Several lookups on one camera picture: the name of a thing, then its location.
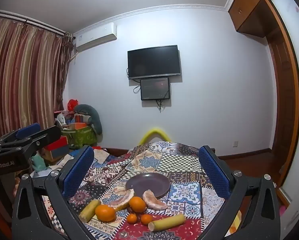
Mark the white paper sheet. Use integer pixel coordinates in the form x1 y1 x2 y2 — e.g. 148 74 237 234
93 148 110 164

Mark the yellow sugarcane piece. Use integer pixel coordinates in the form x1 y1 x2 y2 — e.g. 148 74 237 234
79 199 101 223
148 214 186 231

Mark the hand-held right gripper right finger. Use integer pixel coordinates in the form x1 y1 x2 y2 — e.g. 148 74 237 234
198 145 281 240

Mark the orange box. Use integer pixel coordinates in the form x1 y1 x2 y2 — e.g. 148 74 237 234
68 122 87 130

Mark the striped brown curtain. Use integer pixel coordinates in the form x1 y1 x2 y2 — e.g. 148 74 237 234
0 15 65 138

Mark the purple plate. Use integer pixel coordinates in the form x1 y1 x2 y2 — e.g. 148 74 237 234
125 172 171 198

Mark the curtain rail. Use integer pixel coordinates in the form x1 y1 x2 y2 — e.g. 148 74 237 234
0 9 66 34

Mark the peeled pink pomelo segment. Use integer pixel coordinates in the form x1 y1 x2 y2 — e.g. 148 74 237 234
142 190 168 210

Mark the wooden door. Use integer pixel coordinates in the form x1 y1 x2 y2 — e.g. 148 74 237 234
263 0 299 188

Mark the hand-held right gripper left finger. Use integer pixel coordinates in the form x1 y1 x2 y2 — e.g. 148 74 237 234
12 145 95 240

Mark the pomelo wedge with yellow rind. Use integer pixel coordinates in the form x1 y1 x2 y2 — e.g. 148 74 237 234
109 189 135 211

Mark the teal plastic item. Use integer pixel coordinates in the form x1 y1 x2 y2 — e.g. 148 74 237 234
31 154 46 172

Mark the brown gathered curtain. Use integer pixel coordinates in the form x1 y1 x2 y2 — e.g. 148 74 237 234
57 31 74 110

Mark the patchwork printed blanket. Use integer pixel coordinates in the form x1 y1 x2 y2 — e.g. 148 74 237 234
41 141 242 240

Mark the large orange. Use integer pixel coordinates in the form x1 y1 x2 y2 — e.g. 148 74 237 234
129 196 147 213
95 204 117 222

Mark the small black wall monitor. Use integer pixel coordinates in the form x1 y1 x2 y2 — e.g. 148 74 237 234
140 77 170 101

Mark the white air conditioner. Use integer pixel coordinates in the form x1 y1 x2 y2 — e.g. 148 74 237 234
74 22 117 53

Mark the red box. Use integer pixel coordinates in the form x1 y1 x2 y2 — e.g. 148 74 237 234
43 135 70 152

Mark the black wall television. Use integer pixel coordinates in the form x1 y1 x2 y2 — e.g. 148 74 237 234
127 45 182 80

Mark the grey blue box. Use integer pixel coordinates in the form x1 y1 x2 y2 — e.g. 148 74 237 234
49 145 70 159

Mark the grey plush pillow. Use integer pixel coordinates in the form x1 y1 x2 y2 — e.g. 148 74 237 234
74 104 103 135

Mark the wooden overhead cabinet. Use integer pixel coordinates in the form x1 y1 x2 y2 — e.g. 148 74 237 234
228 0 277 38

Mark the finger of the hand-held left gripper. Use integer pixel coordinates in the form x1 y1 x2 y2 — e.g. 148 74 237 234
1 125 61 153
0 123 41 145

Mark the red plastic bag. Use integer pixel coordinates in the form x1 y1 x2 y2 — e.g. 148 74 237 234
67 99 79 111

